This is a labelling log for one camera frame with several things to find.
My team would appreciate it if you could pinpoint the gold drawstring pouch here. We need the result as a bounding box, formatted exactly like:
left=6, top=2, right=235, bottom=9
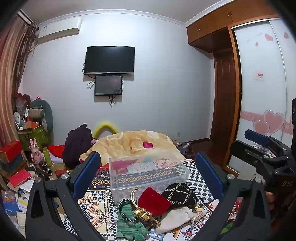
left=130, top=186, right=149, bottom=221

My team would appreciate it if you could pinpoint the wall-mounted black television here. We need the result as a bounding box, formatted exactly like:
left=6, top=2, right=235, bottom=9
left=83, top=46, right=136, bottom=75

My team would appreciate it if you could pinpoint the dark clothes heap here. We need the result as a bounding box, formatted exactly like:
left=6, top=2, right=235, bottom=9
left=172, top=140, right=197, bottom=161

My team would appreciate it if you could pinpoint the red book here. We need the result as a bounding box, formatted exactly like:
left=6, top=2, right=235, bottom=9
left=9, top=169, right=32, bottom=187

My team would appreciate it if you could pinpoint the dark flat box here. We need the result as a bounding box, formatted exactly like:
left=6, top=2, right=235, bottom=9
left=0, top=154, right=26, bottom=175

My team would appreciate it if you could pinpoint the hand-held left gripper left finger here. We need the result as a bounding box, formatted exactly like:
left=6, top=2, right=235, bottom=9
left=25, top=151, right=109, bottom=241

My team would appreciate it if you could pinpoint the brown striped curtain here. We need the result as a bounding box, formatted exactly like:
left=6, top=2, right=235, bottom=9
left=0, top=14, right=38, bottom=151

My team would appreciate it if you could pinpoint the clear plastic storage box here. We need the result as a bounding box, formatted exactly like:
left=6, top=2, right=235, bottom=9
left=109, top=152, right=191, bottom=202

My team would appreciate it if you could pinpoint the dark purple bag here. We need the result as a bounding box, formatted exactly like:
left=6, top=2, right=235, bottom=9
left=62, top=124, right=95, bottom=169

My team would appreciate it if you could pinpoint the wooden wardrobe with white doors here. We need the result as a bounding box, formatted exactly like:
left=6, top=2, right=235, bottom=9
left=186, top=0, right=296, bottom=178

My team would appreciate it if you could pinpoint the patterned bed sheet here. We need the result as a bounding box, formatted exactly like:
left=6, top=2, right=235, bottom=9
left=62, top=160, right=255, bottom=241

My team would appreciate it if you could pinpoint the red gift box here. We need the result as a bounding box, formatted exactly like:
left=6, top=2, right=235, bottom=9
left=0, top=140, right=23, bottom=163

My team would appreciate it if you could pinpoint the grey-green plush pillow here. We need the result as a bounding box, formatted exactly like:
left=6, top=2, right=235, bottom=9
left=30, top=98, right=54, bottom=133

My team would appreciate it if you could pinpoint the black and white checkered cloth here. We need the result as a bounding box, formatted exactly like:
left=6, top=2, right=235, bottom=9
left=182, top=161, right=223, bottom=205

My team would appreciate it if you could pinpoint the white air conditioner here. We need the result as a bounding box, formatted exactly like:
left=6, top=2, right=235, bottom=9
left=36, top=17, right=83, bottom=44

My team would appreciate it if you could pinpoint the yellow foam tube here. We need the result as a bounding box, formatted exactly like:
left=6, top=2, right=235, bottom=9
left=92, top=122, right=120, bottom=140

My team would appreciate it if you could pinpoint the black flashlight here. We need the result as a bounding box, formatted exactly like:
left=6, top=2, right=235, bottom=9
left=38, top=161, right=54, bottom=177

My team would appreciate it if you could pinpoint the pile of papers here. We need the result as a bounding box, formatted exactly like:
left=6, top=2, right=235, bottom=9
left=13, top=179, right=36, bottom=210

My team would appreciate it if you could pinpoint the black and white braided cord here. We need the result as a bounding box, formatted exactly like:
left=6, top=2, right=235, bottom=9
left=118, top=198, right=139, bottom=223

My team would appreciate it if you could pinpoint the green cylindrical bottle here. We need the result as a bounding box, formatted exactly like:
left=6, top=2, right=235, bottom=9
left=43, top=147, right=55, bottom=166

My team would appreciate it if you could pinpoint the red cloth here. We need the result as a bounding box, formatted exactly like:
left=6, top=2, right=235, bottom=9
left=49, top=145, right=66, bottom=158

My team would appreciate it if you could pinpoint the green storage box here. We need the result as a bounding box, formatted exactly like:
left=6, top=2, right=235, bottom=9
left=18, top=125, right=51, bottom=151

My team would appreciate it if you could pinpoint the green knitted cloth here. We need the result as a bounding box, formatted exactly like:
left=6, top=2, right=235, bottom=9
left=115, top=200, right=150, bottom=240

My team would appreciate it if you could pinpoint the brown wooden door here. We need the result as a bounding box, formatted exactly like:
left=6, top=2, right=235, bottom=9
left=209, top=51, right=237, bottom=149

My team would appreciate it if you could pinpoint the blue booklet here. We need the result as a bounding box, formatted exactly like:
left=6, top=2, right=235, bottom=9
left=1, top=190, right=19, bottom=215

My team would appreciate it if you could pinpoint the small black wall monitor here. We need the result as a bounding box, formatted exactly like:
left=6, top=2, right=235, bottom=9
left=94, top=75, right=123, bottom=96

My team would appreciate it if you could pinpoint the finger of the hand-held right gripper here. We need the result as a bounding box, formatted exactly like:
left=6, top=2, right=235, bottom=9
left=244, top=129, right=287, bottom=153
left=230, top=140, right=281, bottom=177

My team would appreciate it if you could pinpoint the pink bunny toy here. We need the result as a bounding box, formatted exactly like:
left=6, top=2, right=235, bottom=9
left=29, top=138, right=45, bottom=164

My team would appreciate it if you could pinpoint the white cloth pouch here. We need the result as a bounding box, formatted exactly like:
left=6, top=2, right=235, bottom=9
left=155, top=206, right=197, bottom=236

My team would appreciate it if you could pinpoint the yellow floral quilt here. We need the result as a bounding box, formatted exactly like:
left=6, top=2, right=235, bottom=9
left=79, top=131, right=187, bottom=168

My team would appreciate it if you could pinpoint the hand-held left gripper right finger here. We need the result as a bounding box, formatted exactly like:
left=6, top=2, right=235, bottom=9
left=195, top=152, right=272, bottom=241

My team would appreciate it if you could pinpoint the red velvet pouch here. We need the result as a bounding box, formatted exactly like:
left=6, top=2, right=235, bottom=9
left=138, top=187, right=172, bottom=216

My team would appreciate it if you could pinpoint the person's right hand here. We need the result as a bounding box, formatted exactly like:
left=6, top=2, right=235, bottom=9
left=262, top=180, right=277, bottom=210

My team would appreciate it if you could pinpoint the black pouch with chain pattern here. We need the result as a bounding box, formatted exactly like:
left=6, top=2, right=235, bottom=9
left=161, top=183, right=199, bottom=207

